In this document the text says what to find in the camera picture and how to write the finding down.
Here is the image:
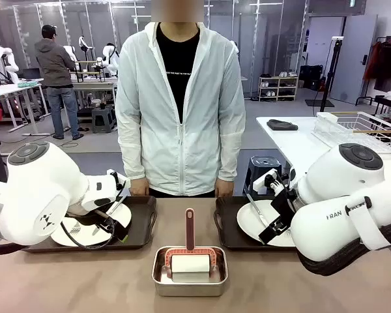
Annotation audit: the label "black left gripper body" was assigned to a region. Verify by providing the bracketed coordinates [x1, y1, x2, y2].
[96, 210, 130, 243]

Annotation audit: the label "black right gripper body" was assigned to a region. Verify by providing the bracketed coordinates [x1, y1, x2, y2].
[270, 188, 299, 223]

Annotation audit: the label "white round plate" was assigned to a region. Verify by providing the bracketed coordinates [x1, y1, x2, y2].
[51, 203, 133, 247]
[237, 200, 297, 248]

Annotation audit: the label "silver table knife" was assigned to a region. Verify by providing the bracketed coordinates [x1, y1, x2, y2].
[246, 193, 270, 229]
[107, 195, 128, 215]

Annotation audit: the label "dark brown serving tray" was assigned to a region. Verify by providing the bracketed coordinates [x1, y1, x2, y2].
[214, 196, 300, 251]
[24, 195, 158, 254]

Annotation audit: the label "red-handled white lint roller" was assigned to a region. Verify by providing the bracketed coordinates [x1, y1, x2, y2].
[164, 207, 218, 274]

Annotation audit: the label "person's left forearm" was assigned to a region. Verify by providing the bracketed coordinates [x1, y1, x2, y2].
[216, 130, 247, 183]

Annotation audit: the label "person's right forearm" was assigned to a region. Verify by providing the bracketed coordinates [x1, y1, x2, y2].
[115, 130, 147, 182]

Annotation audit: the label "person's right hand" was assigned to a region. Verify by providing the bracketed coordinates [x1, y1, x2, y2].
[129, 177, 150, 196]

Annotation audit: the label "person's left hand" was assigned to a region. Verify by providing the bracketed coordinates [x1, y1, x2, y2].
[216, 178, 234, 198]

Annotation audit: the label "dark blue plastic stool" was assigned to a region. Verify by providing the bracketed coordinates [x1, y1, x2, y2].
[243, 155, 283, 198]

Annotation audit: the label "white side table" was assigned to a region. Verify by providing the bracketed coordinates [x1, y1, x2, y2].
[256, 115, 391, 183]

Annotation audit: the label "dark folded cloth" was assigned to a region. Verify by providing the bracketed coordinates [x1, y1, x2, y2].
[267, 119, 299, 132]

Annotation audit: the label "rectangular stainless steel tray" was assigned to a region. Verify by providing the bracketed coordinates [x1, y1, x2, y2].
[151, 246, 229, 297]

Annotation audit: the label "gray plastic stool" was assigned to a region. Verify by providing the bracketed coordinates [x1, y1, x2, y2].
[91, 106, 117, 134]

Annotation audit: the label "wooden shoe rack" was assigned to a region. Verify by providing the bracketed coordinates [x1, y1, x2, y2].
[258, 75, 299, 102]

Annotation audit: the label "person in white jacket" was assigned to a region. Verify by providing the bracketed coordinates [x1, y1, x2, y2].
[115, 21, 247, 198]

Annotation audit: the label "black stacked boxes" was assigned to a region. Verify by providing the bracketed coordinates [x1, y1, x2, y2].
[299, 65, 323, 91]

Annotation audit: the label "white background desk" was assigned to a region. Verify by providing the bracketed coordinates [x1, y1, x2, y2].
[0, 83, 51, 136]
[70, 78, 118, 127]

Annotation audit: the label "black clothes rack with coats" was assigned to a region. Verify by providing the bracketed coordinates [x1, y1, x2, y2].
[356, 35, 391, 107]

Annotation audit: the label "man in gray hoodie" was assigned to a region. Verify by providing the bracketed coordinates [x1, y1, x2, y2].
[35, 24, 85, 140]

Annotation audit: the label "black-white hanging robot gripper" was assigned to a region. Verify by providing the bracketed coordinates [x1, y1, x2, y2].
[78, 35, 95, 53]

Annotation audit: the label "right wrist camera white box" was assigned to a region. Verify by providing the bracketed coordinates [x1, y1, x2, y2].
[252, 168, 289, 196]

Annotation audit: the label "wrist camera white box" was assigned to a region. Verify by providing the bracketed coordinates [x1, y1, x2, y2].
[106, 168, 131, 198]
[252, 168, 289, 196]

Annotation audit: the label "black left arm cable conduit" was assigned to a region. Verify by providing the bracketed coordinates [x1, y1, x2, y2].
[0, 213, 117, 257]

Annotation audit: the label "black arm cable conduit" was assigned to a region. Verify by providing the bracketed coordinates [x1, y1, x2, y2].
[0, 213, 117, 257]
[296, 224, 391, 277]

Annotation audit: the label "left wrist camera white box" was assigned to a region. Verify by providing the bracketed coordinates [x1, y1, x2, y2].
[106, 168, 131, 198]

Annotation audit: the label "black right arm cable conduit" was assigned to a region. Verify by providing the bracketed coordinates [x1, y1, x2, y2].
[296, 224, 391, 277]

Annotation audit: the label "white wire dish rack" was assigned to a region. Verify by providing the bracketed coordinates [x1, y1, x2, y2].
[311, 111, 391, 154]

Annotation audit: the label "black camera tripod stand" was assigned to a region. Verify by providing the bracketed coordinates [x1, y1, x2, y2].
[304, 36, 345, 112]

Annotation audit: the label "black frame wooden shelf rack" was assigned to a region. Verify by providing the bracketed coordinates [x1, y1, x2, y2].
[74, 60, 107, 82]

